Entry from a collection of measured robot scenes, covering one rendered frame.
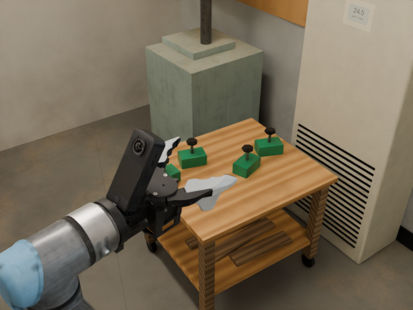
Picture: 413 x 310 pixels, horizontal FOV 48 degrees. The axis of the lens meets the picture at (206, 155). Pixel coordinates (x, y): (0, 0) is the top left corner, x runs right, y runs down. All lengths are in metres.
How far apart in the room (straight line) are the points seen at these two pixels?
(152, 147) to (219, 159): 1.36
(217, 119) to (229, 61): 0.32
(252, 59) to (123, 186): 1.95
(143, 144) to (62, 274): 0.19
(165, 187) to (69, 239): 0.16
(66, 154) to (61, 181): 0.29
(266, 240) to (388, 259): 0.64
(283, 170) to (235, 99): 0.74
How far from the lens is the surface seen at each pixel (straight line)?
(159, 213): 0.68
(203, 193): 0.68
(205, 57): 2.48
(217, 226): 1.66
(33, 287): 0.61
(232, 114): 2.59
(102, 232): 0.63
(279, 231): 2.16
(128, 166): 0.65
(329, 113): 2.08
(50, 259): 0.61
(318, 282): 2.23
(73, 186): 2.78
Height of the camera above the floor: 1.67
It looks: 35 degrees down
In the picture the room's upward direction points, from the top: straight up
